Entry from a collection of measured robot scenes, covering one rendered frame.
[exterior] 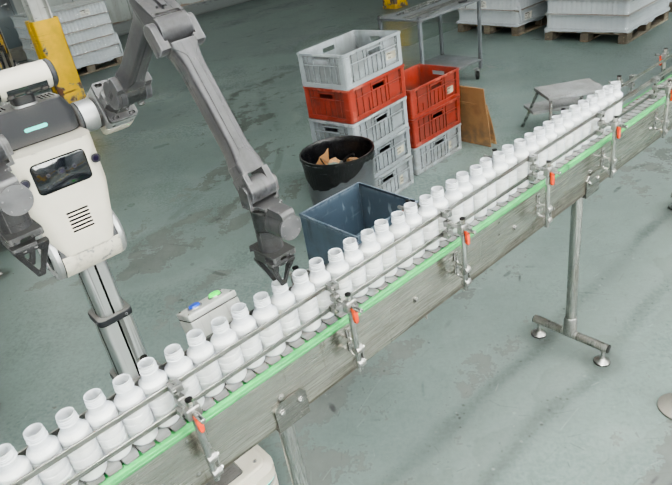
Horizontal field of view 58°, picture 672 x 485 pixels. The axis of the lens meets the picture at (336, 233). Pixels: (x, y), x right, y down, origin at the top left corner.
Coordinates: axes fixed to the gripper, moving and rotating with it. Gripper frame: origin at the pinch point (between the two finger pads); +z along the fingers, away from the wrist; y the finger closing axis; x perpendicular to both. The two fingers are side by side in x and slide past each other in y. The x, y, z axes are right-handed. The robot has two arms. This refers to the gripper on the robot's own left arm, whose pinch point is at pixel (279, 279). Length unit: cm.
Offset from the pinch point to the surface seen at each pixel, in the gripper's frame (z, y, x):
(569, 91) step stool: 76, 121, -353
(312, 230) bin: 28, 54, -50
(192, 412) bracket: 9.5, -11.3, 33.7
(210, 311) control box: 6.9, 12.7, 13.7
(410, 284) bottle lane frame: 21.3, -5.3, -38.3
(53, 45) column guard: 36, 743, -190
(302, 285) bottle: 3.8, -1.9, -4.9
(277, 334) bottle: 11.4, -3.3, 5.9
